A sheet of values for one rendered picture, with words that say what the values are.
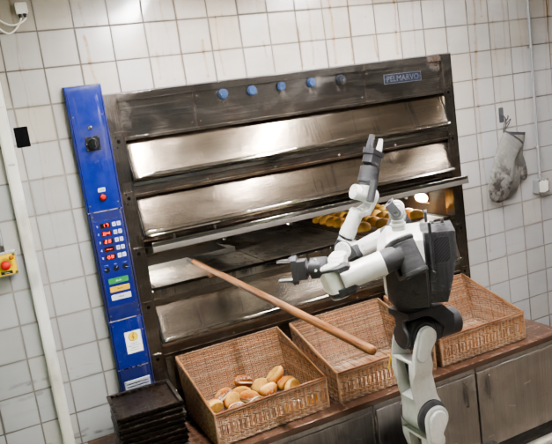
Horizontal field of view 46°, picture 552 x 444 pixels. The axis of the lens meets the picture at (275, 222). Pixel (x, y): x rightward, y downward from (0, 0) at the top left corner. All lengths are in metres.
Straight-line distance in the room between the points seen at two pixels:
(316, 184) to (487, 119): 1.18
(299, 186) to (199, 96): 0.68
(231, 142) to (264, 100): 0.27
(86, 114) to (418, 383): 1.80
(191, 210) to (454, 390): 1.55
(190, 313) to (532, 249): 2.21
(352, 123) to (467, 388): 1.45
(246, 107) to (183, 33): 0.46
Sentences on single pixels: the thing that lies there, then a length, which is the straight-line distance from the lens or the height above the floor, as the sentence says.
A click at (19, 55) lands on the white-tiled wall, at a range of 3.02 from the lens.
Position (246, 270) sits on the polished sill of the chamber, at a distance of 3.29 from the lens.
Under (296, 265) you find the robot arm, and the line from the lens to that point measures 2.69.
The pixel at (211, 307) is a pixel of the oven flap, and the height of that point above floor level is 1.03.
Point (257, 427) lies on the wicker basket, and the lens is 2.97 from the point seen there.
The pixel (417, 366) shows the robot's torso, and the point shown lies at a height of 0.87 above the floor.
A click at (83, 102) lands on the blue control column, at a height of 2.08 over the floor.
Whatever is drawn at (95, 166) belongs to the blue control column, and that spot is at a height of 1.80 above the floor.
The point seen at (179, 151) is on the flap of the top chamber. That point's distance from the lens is 3.13.
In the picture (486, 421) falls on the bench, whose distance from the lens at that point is 3.63.
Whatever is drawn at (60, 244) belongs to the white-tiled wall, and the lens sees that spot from 3.04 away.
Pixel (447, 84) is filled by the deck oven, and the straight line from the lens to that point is 3.88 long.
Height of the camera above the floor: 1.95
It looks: 10 degrees down
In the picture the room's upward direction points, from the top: 8 degrees counter-clockwise
